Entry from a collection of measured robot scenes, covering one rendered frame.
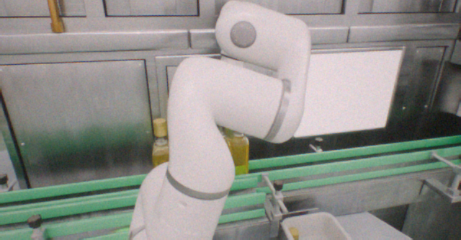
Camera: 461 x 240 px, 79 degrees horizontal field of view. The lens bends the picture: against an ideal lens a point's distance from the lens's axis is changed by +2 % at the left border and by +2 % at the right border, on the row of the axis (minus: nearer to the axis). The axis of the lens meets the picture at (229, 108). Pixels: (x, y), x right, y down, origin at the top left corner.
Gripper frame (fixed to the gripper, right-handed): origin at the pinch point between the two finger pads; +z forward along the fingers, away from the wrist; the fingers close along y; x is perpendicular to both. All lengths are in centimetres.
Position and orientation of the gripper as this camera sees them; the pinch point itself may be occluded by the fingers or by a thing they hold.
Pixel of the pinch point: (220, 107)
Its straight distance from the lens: 81.1
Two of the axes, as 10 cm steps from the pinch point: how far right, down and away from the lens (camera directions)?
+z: -2.5, 9.2, 3.0
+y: 2.3, 3.5, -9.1
